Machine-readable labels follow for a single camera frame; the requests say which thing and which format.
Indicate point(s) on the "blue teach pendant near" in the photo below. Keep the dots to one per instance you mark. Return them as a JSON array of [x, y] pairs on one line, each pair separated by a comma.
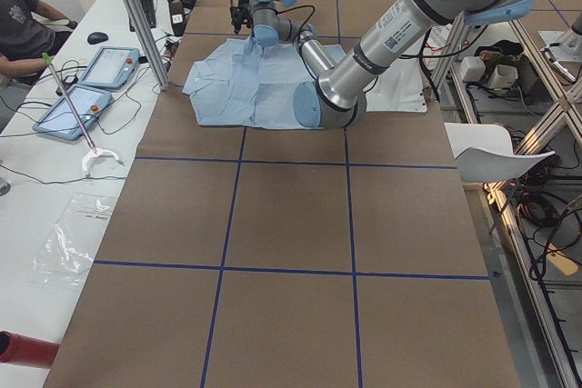
[[60, 122]]

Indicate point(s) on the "red cylinder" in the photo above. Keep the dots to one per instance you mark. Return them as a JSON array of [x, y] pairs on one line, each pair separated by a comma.
[[17, 349]]

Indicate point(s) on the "grey aluminium frame post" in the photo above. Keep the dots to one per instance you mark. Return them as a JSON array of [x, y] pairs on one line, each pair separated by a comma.
[[147, 41]]

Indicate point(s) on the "black computer mouse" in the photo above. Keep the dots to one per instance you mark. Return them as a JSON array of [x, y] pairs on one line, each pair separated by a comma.
[[95, 38]]

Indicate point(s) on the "clear plastic bag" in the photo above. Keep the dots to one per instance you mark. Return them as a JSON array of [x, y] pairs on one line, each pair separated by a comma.
[[68, 253]]

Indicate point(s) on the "seated person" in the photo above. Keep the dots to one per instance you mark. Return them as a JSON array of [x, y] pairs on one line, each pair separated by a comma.
[[24, 40]]

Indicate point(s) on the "light blue button shirt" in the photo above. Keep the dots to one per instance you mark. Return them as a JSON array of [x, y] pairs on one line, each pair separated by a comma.
[[242, 83]]

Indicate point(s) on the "black keyboard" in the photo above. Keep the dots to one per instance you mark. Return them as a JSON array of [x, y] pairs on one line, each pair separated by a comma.
[[149, 10]]

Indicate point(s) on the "blue teach pendant far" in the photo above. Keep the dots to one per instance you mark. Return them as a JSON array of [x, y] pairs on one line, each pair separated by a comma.
[[110, 68]]

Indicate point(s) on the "blue teach pendant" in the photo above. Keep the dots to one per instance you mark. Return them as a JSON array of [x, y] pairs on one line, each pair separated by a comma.
[[110, 68], [60, 122]]

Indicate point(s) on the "white plastic chair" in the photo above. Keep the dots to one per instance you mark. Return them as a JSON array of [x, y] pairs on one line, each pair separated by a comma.
[[484, 153]]

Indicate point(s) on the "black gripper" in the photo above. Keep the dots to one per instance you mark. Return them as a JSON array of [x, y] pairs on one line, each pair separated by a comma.
[[239, 14]]

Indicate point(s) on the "metal reacher stick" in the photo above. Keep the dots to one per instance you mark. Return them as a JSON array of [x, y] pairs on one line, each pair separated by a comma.
[[94, 151]]

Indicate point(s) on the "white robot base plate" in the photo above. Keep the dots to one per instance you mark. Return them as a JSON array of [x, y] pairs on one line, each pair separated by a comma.
[[398, 89]]

